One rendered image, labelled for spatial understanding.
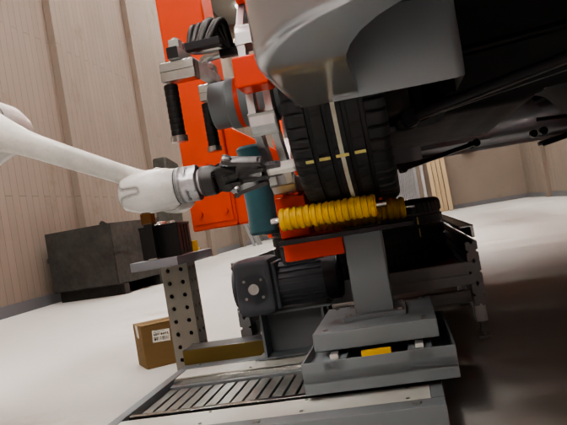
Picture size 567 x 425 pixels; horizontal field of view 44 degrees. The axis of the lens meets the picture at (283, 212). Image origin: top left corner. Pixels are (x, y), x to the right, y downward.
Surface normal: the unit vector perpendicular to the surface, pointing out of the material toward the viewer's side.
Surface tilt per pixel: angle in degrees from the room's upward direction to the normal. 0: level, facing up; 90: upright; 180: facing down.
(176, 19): 90
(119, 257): 90
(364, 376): 90
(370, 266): 90
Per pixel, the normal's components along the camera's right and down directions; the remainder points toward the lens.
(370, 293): -0.17, 0.02
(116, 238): 0.93, -0.16
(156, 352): 0.40, -0.07
